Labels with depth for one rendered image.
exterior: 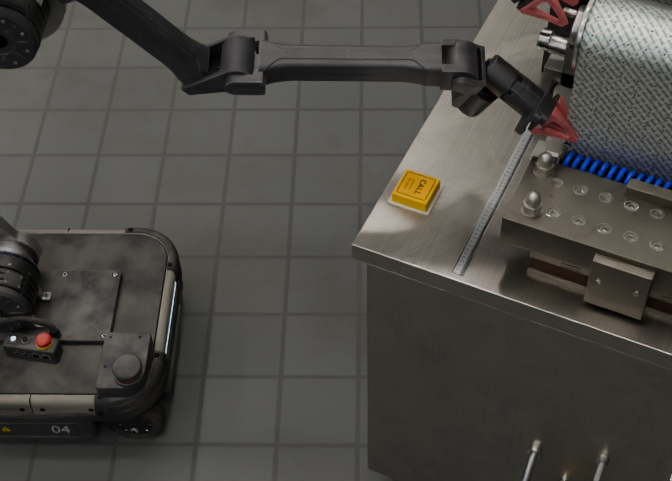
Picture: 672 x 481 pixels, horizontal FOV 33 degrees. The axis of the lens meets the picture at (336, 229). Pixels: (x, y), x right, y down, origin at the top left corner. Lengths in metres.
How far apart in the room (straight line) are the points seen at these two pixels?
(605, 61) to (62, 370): 1.50
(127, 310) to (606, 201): 1.32
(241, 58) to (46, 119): 1.84
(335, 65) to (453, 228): 0.38
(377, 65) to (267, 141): 1.62
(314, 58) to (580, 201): 0.51
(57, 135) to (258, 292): 0.90
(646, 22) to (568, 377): 0.65
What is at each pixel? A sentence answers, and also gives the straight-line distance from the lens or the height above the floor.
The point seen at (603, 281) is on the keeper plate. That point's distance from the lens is 1.96.
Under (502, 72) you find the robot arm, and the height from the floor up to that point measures 1.17.
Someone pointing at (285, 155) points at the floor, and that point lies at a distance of 3.50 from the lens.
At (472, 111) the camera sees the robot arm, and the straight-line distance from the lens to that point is 2.07.
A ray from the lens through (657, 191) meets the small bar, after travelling 2.02.
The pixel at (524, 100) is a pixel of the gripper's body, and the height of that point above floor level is 1.14.
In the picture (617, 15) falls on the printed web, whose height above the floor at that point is 1.31.
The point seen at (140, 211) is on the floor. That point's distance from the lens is 3.40.
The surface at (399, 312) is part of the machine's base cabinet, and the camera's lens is 2.17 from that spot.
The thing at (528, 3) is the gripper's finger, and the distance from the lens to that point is 1.95.
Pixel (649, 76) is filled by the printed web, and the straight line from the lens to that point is 1.93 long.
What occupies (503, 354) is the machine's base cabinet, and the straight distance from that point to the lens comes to 2.15.
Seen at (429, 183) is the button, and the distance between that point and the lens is 2.15.
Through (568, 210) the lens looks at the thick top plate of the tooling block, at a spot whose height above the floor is 1.03.
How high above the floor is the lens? 2.49
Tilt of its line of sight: 49 degrees down
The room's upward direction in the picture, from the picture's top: 2 degrees counter-clockwise
